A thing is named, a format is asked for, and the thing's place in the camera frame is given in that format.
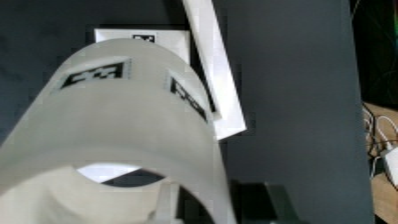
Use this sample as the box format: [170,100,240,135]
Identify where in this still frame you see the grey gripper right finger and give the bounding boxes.
[233,182,302,224]

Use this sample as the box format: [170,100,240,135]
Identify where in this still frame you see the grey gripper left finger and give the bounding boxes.
[147,182,181,224]

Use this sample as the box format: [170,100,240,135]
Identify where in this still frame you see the white lamp shade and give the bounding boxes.
[0,39,236,224]

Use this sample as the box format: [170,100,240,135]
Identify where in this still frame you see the white lamp base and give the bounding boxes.
[94,28,190,62]

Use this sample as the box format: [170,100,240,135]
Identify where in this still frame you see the white right fence block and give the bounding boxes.
[181,0,247,140]

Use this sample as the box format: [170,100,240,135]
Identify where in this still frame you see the white cables on floor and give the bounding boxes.
[361,109,398,188]

